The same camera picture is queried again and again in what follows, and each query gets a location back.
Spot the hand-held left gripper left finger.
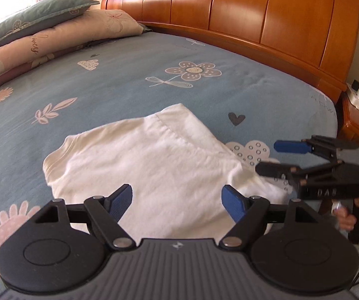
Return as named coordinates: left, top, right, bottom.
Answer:
left=35, top=184, right=136, bottom=251

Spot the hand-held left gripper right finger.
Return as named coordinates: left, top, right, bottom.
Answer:
left=219, top=185, right=321, bottom=251

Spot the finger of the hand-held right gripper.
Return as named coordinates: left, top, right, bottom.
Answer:
left=274, top=135, right=359, bottom=162
left=255, top=160, right=346, bottom=191

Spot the white printed long-sleeve shirt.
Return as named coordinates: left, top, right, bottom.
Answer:
left=43, top=104, right=290, bottom=242

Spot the person's right hand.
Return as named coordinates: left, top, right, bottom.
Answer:
left=331, top=190, right=359, bottom=232

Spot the wooden nightstand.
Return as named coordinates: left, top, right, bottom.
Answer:
left=341, top=95, right=359, bottom=146

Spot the wooden headboard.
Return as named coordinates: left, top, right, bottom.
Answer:
left=101, top=0, right=359, bottom=104

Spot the pink floral quilt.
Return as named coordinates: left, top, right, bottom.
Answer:
left=0, top=9, right=145, bottom=100

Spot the teal floral pillow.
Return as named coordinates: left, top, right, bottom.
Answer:
left=0, top=0, right=101, bottom=56

